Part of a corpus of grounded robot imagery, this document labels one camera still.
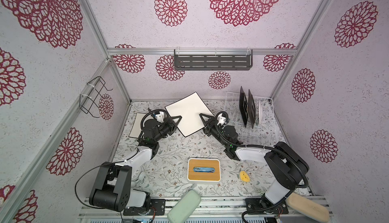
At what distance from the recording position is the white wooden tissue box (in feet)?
2.61

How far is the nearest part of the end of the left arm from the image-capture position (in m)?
0.66

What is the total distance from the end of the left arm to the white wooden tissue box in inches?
8.7
